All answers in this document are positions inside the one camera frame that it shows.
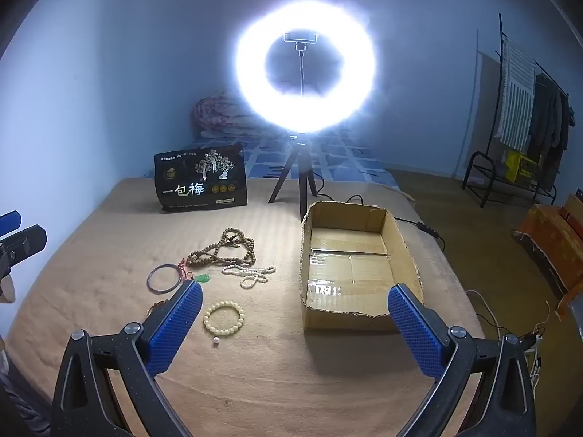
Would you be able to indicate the orange covered furniture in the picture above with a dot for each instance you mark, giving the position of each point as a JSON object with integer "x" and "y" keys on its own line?
{"x": 551, "y": 236}

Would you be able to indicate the silver bangle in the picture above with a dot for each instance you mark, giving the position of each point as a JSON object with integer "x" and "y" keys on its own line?
{"x": 152, "y": 283}

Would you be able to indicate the cardboard box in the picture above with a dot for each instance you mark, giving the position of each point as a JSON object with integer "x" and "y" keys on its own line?
{"x": 350, "y": 277}

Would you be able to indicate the blue patterned bedsheet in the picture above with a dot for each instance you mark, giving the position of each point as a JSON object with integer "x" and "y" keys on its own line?
{"x": 337, "y": 154}

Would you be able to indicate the striped hanging towel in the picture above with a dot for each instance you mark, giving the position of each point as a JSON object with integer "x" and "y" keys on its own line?
{"x": 517, "y": 95}

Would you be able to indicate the white power strip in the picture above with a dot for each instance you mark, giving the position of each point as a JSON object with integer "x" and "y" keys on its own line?
{"x": 533, "y": 343}

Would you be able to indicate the black tripod stand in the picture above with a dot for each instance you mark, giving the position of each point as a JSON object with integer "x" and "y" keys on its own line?
{"x": 300, "y": 177}

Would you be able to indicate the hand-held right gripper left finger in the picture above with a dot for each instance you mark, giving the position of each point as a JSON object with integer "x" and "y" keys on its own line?
{"x": 177, "y": 323}

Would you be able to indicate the black shoe rack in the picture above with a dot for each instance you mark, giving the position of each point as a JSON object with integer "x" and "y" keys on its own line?
{"x": 483, "y": 173}

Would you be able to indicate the yellow box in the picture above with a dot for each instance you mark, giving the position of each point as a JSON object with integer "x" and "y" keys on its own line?
{"x": 519, "y": 166}

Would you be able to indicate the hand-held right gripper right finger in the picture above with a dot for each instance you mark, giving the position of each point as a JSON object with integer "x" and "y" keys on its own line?
{"x": 412, "y": 323}

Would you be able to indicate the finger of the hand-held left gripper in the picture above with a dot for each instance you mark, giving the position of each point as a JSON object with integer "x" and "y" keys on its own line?
{"x": 9, "y": 221}
{"x": 22, "y": 241}

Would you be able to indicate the dark hanging clothes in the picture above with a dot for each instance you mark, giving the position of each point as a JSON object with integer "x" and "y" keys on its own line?
{"x": 551, "y": 118}

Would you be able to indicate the black snack bag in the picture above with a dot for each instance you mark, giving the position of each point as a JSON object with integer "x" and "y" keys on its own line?
{"x": 200, "y": 177}

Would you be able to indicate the black clothes rack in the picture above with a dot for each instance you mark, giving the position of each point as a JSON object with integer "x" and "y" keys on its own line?
{"x": 501, "y": 54}

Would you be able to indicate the folded floral quilt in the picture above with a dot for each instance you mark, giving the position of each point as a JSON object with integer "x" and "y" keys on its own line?
{"x": 214, "y": 114}

